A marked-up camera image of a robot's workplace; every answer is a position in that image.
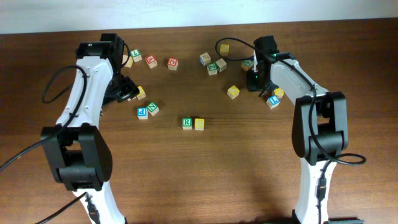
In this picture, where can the blue P letter block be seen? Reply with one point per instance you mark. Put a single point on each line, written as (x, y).
(142, 113)

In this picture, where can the green R letter block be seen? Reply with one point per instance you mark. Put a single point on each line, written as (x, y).
(187, 123)

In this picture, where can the yellow S letter block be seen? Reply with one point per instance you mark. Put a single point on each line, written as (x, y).
(199, 124)

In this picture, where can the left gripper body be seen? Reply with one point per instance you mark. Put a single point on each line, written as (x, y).
(123, 89)

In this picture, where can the yellow block centre right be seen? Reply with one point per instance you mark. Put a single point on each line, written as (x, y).
(233, 92)

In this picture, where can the plain wooden block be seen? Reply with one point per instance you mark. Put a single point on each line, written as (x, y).
(127, 61)

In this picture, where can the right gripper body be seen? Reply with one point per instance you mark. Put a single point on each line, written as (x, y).
(255, 81)

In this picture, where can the green V letter block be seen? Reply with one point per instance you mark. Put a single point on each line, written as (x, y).
(247, 65)

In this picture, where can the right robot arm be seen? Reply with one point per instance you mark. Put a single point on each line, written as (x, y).
(320, 127)

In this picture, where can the blue-sided Q wooden block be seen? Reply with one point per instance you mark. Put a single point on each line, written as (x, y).
(205, 59)

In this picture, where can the red A letter block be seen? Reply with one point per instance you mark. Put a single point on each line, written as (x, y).
(151, 61)

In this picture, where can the yellow block top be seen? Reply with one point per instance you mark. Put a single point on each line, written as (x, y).
(224, 50)

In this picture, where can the green L letter block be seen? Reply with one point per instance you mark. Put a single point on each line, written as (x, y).
(136, 55)

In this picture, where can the red Q letter block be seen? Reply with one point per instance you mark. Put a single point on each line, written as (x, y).
(172, 64)

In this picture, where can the green N letter block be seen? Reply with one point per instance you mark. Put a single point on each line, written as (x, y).
(152, 108)

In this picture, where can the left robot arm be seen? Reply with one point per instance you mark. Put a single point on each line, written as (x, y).
(76, 152)

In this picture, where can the green Z letter block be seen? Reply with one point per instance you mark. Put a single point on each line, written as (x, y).
(212, 68)

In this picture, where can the wooden block beside Z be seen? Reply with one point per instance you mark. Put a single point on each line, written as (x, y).
(221, 64)

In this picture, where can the yellow E letter block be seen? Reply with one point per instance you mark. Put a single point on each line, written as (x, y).
(278, 92)

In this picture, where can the blue L letter block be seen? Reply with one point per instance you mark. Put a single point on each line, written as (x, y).
(273, 102)

